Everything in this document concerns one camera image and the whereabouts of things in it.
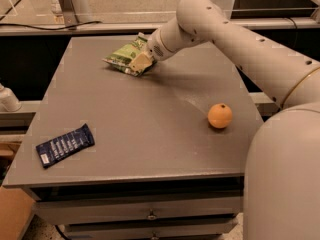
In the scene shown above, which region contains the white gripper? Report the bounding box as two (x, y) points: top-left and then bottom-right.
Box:
(129, 30), (172, 72)

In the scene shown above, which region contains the orange fruit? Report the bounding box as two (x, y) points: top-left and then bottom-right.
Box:
(207, 103), (233, 129)

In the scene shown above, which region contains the black cable on ledge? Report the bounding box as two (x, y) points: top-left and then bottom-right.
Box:
(0, 20), (103, 31)

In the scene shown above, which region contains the grey drawer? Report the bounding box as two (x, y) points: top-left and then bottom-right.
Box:
(65, 216), (237, 240)
(33, 197), (243, 225)

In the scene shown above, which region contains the green jalapeno chip bag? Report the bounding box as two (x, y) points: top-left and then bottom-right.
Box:
(104, 33), (155, 76)

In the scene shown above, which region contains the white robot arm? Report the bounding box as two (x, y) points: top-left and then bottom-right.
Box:
(130, 0), (320, 240)

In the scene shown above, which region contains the grey drawer cabinet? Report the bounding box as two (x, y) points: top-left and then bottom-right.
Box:
(2, 33), (264, 240)

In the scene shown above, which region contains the lower grey drawer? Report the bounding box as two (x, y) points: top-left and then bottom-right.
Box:
(65, 216), (237, 240)

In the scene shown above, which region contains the blue rxbar blueberry wrapper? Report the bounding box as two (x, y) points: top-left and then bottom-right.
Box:
(36, 124), (95, 168)

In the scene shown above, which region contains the left metal bracket post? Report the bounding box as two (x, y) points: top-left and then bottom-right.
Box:
(58, 0), (78, 29)

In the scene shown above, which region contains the brown cardboard box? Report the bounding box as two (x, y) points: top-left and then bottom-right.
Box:
(0, 187), (34, 240)

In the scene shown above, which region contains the upper grey drawer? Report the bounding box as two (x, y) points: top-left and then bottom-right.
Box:
(33, 197), (243, 225)

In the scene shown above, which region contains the white pipe at left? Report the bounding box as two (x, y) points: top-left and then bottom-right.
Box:
(0, 83), (22, 112)

